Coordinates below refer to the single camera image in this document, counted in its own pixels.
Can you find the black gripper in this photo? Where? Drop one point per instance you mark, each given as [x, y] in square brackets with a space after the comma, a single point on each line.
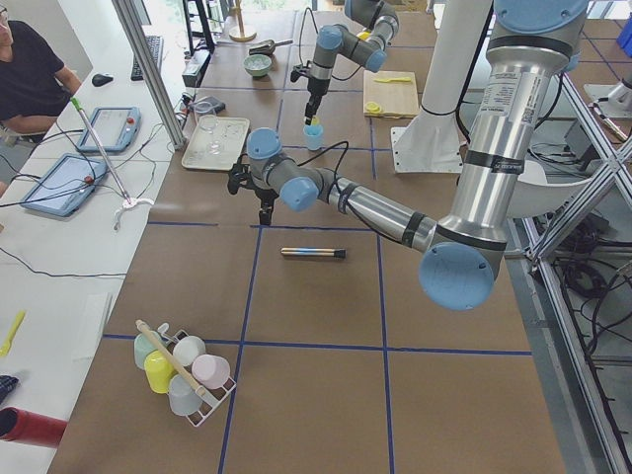
[314, 89]
[265, 196]

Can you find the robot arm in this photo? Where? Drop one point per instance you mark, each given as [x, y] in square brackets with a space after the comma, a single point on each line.
[492, 65]
[378, 17]

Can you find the light blue cup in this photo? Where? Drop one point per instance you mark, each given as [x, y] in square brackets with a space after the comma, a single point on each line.
[313, 136]

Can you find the white cup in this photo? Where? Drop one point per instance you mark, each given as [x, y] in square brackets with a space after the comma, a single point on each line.
[188, 349]

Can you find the pink cup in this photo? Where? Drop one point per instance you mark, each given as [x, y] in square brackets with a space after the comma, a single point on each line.
[212, 371]

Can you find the white cup rack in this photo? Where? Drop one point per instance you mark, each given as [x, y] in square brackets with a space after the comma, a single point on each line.
[215, 398]

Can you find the mint green cup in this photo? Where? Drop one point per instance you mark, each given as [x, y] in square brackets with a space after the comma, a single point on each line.
[142, 348]

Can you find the yellow cup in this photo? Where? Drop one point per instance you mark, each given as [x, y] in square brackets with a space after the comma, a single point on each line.
[158, 372]

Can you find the grey cup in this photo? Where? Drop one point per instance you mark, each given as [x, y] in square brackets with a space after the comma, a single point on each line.
[182, 398]

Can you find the green bowl of ice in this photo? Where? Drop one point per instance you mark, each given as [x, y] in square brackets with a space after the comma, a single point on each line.
[257, 65]

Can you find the steel ice scoop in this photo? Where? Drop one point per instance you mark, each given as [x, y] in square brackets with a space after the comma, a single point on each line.
[268, 46]

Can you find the cream bear tray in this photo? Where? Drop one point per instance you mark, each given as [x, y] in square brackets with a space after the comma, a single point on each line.
[231, 132]

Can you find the bamboo cutting board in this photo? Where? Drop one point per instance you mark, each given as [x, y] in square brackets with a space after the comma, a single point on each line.
[398, 101]

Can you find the yellow plastic knife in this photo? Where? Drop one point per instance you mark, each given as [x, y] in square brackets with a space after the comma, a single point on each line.
[393, 80]

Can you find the round wooden stand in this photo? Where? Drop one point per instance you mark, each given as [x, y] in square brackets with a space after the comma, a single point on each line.
[241, 32]

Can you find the grey folded cloth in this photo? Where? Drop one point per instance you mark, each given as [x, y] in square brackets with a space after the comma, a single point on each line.
[208, 105]

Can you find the clear wine glass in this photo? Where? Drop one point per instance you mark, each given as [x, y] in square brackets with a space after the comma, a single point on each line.
[208, 124]

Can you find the blue teach pendant far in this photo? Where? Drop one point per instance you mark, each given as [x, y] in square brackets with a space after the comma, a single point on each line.
[116, 127]

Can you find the blue teach pendant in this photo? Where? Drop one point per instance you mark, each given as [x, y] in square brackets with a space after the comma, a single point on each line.
[66, 185]
[116, 127]

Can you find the wooden stick on rack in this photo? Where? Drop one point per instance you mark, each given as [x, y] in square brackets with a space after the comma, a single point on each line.
[144, 328]

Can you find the blue teach pendant near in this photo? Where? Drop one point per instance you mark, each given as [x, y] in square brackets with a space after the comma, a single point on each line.
[66, 185]

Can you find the black computer mouse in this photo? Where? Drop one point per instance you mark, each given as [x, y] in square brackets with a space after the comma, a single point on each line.
[101, 79]

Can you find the person in black shirt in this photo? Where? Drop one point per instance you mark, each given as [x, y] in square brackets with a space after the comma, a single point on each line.
[36, 85]

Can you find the red cylinder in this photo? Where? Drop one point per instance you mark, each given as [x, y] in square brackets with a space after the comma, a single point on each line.
[26, 427]

